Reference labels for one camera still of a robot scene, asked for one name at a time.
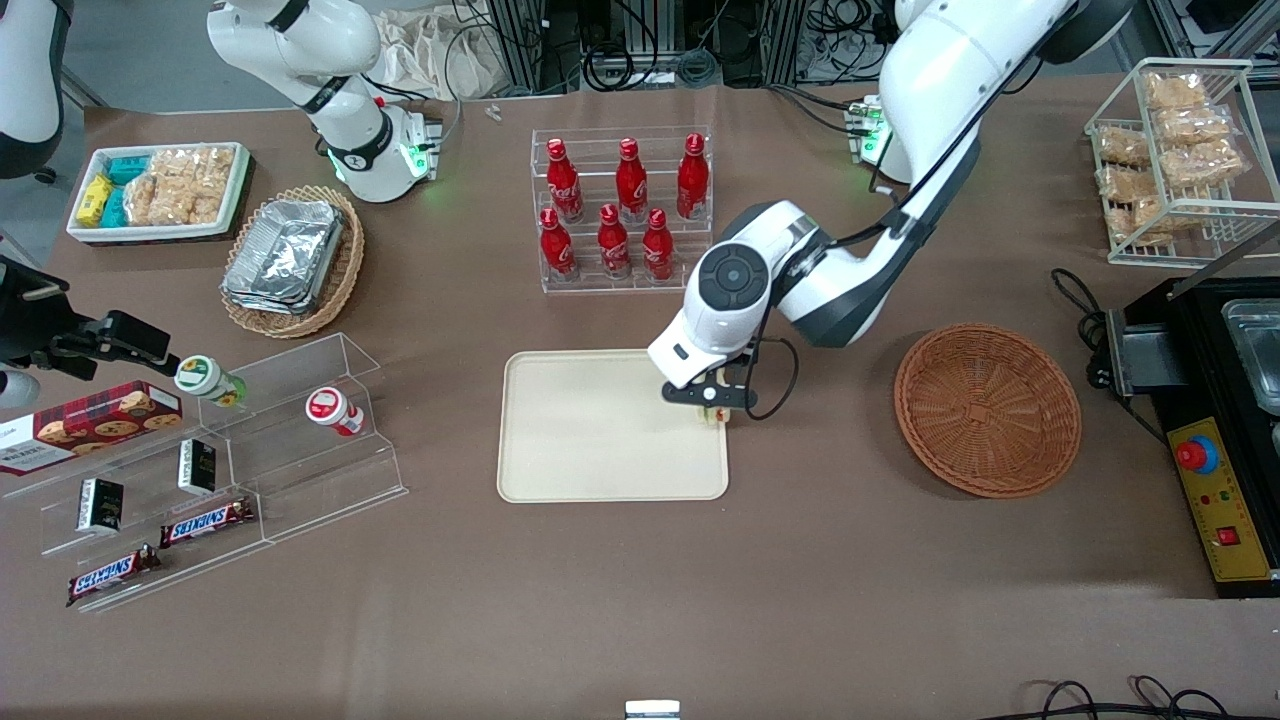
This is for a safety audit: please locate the beige plastic tray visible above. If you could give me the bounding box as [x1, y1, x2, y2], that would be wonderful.
[497, 349, 731, 503]

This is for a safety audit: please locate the light wicker basket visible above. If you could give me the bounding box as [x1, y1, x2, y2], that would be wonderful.
[220, 185, 366, 339]

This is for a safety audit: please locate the brown wicker basket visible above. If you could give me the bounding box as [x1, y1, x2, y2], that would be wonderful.
[894, 323, 1083, 499]

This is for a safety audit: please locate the green lidded snack cup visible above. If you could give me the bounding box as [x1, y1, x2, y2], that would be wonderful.
[175, 355, 246, 408]

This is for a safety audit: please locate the red tartan cookie box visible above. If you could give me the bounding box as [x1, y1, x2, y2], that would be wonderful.
[0, 381, 184, 477]

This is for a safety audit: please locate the clear bag of rice crackers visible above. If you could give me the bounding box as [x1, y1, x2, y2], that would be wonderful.
[150, 147, 237, 225]
[125, 170, 191, 227]

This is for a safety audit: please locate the yellow snack packet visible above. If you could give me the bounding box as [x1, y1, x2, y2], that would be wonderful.
[78, 175, 114, 227]

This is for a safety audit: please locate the small black chocolate box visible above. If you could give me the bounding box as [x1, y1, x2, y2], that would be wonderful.
[77, 478, 125, 535]
[178, 438, 217, 497]

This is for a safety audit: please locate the clear acrylic bottle rack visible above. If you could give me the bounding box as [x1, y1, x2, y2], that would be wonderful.
[530, 127, 715, 295]

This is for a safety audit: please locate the stack of foil trays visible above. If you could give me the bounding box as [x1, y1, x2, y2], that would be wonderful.
[222, 200, 346, 316]

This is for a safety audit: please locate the red cola bottle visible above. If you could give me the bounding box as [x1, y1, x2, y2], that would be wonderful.
[597, 203, 633, 281]
[545, 137, 585, 223]
[641, 207, 676, 282]
[539, 207, 577, 281]
[676, 132, 710, 221]
[615, 137, 649, 223]

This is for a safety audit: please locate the white plastic bin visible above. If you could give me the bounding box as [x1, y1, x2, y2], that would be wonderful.
[65, 142, 251, 246]

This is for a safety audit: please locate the Snickers chocolate bar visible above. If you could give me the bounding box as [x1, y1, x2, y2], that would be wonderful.
[67, 546, 161, 607]
[160, 498, 256, 549]

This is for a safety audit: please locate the red lidded snack cup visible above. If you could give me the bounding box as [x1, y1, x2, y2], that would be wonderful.
[305, 387, 366, 438]

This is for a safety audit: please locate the clear acrylic stepped display stand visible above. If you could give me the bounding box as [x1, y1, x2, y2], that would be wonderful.
[0, 332, 409, 613]

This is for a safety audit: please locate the crumpled white plastic sheet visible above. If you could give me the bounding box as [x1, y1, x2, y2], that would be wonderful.
[378, 8, 506, 101]

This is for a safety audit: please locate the clear bag of fried snacks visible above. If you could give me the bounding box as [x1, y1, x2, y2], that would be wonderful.
[1095, 125, 1153, 167]
[1160, 140, 1251, 191]
[1155, 105, 1238, 147]
[1143, 70, 1208, 111]
[1098, 165, 1163, 207]

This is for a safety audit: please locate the black cooking appliance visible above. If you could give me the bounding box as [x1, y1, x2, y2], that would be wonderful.
[1105, 275, 1280, 599]

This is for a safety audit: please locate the yellow control panel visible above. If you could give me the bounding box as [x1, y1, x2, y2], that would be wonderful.
[1168, 418, 1277, 584]

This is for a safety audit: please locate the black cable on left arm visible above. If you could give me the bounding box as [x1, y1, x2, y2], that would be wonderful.
[742, 150, 906, 422]

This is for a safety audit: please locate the black appliance power cable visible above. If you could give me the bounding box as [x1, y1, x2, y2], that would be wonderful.
[1050, 267, 1113, 391]

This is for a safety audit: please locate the black floor cable bundle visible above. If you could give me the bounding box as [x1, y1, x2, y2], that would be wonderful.
[1000, 675, 1280, 720]

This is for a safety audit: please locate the white wire rack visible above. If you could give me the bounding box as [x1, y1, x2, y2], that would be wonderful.
[1085, 58, 1280, 269]

